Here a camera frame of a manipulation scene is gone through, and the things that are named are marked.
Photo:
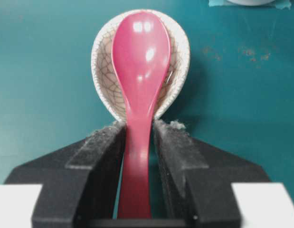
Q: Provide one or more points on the crackled ceramic spoon rest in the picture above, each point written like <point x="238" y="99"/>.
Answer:
<point x="106" y="82"/>

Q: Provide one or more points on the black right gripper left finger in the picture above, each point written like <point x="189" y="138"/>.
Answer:
<point x="79" y="182"/>

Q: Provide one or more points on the pink plastic spoon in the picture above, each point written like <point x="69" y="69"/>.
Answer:
<point x="141" y="53"/>

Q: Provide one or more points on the white round bowl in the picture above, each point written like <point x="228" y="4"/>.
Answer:
<point x="251" y="2"/>

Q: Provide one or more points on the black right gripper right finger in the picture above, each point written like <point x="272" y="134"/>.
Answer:
<point x="196" y="178"/>

